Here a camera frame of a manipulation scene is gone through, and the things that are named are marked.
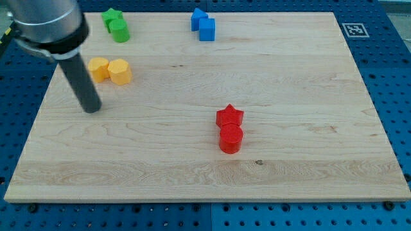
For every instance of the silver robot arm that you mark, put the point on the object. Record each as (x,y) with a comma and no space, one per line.
(50,29)

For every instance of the yellow hexagon block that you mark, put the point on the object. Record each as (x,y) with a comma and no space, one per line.
(120,72)

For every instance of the red star block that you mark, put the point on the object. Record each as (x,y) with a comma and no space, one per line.
(229,115)

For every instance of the red cylinder block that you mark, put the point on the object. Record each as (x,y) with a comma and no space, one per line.
(231,136)

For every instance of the wooden board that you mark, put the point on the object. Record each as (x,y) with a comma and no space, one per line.
(310,130)

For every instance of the blue cube block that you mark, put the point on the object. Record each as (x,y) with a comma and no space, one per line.
(207,28)

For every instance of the blue triangle block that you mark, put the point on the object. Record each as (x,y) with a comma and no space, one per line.
(195,18)

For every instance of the green cylinder block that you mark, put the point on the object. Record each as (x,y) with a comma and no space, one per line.
(119,30)

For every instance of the green star block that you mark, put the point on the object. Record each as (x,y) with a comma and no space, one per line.
(110,15)

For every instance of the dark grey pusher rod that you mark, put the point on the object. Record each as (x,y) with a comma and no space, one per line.
(81,83)

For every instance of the white fiducial marker tag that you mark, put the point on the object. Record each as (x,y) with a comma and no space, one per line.
(355,30)

